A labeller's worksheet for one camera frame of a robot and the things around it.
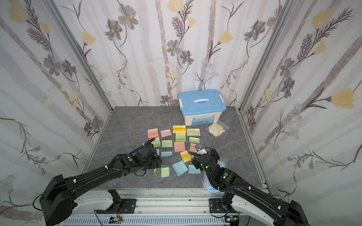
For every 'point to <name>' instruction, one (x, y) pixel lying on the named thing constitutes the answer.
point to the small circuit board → (115, 220)
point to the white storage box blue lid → (202, 107)
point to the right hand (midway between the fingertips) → (205, 151)
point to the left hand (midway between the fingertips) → (159, 162)
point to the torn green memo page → (194, 140)
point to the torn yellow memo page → (193, 132)
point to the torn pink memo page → (192, 147)
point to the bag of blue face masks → (208, 185)
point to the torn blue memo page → (193, 170)
